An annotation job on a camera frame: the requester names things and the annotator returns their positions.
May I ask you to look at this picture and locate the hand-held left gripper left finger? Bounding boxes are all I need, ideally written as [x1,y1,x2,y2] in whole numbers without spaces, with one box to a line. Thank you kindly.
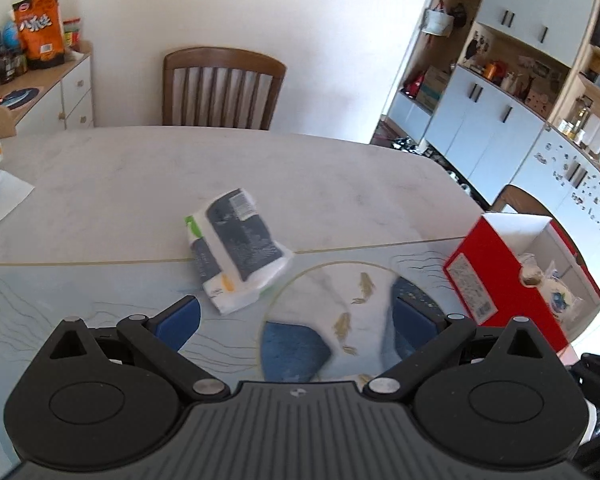
[44,295,232,402]

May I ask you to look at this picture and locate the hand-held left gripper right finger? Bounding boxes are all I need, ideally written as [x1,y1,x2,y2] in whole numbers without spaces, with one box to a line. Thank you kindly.
[361,292,557,396]

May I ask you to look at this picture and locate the red cardboard box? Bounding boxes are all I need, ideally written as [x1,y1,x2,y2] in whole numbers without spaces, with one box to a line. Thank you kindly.
[442,211,600,356]

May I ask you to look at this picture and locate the clear bag of pastry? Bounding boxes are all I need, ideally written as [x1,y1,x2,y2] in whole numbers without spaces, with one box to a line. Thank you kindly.
[535,260,583,323]

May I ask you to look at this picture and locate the white and navy tissue pack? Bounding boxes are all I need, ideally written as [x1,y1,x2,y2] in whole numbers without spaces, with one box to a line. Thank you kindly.
[184,187,295,317]

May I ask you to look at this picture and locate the white marble desktop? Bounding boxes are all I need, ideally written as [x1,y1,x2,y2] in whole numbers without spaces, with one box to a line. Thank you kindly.
[0,125,496,480]

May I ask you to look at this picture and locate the light blue printed table mat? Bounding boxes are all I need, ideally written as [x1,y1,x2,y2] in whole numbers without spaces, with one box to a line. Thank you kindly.
[0,239,486,461]

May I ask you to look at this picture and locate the white shoe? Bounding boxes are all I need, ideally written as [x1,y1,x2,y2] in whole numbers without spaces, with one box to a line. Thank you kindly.
[445,167,473,193]

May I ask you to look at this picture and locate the pair of dark sneakers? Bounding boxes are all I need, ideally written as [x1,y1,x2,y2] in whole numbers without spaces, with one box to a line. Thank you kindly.
[390,136,426,153]

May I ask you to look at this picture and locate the white fridge with magnets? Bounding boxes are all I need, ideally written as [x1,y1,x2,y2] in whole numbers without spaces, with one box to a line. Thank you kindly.
[510,125,600,271]

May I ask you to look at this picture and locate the white and wood cabinet unit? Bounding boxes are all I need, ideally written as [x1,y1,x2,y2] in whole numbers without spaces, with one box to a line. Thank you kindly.
[382,0,600,206]

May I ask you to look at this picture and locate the green and white cardboard box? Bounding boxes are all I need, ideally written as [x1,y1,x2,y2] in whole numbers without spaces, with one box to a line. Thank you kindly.
[415,66,451,111]

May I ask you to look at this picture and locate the red bag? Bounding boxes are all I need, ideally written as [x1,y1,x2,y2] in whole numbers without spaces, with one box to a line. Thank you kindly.
[402,72,428,96]

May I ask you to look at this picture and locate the white storage containers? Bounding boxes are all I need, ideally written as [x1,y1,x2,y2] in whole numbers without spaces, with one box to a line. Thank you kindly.
[582,112,600,153]

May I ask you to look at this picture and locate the white sideboard with wooden top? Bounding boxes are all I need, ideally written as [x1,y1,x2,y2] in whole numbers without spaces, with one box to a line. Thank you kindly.
[0,52,95,136]

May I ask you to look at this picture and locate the round dark blue mat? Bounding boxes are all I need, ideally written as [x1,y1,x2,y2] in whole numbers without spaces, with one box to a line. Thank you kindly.
[0,87,41,110]

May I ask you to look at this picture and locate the hanging tote bag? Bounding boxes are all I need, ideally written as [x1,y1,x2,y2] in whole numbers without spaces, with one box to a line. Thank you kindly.
[422,0,456,37]

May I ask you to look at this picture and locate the jar with red lid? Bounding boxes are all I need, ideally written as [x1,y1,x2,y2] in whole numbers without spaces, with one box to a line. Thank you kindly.
[62,17,83,51]

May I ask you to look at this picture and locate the orange snack bag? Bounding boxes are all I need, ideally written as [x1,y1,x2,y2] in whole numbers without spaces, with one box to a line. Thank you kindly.
[12,0,67,71]

